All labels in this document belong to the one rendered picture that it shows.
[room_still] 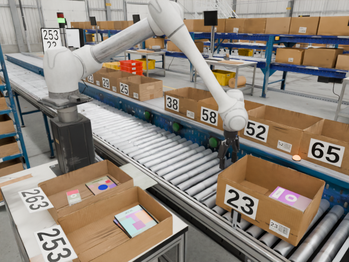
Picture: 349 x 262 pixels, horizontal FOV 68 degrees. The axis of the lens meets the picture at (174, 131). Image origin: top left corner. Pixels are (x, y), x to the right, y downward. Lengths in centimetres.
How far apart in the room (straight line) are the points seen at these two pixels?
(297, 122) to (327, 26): 451
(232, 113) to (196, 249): 129
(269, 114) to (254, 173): 59
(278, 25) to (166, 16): 550
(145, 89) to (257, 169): 147
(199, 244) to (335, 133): 124
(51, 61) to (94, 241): 87
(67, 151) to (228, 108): 90
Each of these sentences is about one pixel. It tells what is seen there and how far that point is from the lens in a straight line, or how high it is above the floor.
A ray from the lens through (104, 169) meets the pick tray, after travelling 158.
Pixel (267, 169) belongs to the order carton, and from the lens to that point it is 146.
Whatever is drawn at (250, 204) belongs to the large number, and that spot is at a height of 85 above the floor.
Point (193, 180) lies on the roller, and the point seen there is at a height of 75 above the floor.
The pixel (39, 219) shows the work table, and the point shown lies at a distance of 139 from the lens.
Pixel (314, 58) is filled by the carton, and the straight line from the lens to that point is 606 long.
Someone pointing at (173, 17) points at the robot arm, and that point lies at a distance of 128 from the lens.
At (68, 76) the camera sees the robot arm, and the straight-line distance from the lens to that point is 146.
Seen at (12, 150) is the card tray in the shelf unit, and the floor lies 57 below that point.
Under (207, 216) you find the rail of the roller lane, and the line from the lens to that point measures 130.
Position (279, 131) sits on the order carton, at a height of 101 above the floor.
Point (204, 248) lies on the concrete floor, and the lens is 218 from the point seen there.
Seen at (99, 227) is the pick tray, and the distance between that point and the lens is 124.
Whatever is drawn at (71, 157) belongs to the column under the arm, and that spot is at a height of 88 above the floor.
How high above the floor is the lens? 157
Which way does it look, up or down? 22 degrees down
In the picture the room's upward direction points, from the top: straight up
